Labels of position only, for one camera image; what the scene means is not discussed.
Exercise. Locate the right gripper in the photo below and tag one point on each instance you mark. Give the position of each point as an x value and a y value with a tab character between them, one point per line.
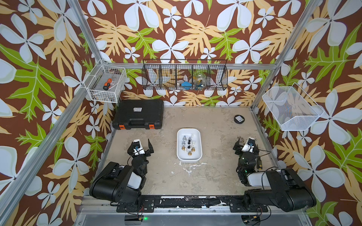
237	145

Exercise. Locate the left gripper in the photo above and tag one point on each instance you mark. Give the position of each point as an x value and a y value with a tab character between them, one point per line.
129	149

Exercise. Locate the white plastic storage box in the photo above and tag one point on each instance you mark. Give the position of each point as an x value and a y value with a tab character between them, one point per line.
195	135

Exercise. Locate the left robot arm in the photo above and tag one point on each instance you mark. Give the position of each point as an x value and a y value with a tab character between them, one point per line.
123	183

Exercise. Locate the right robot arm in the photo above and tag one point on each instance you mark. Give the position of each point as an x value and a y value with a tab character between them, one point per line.
281	188

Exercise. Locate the black round tape disc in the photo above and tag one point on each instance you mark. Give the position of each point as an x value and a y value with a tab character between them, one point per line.
239	119

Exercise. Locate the yellow black screwdriver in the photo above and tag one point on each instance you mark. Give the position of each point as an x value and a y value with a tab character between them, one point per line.
259	163

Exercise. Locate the black tool case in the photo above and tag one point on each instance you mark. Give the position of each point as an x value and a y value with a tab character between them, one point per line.
146	114

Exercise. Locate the blue object in basket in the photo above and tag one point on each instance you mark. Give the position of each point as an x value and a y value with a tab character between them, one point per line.
186	85

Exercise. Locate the clear plastic container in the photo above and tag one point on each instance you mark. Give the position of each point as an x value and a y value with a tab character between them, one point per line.
200	80

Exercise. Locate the red black screwdriver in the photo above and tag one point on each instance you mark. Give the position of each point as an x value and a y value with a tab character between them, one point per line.
107	85

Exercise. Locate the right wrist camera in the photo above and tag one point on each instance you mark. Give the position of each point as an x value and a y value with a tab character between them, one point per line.
249	144

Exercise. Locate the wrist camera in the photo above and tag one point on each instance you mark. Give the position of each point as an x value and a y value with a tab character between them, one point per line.
137	148
249	144

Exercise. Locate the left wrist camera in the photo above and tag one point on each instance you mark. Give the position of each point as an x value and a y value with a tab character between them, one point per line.
137	148

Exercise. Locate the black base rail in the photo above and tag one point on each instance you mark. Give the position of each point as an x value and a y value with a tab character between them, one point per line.
148	204

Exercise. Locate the white wire basket right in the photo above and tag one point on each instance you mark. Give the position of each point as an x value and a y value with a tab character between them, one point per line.
292	107

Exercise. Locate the white wire basket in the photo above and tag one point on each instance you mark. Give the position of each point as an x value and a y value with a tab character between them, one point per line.
292	107
98	77

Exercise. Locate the white wire basket left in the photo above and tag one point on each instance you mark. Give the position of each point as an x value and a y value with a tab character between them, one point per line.
98	77

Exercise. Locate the black wire basket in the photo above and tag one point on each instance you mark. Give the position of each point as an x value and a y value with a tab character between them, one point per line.
171	73

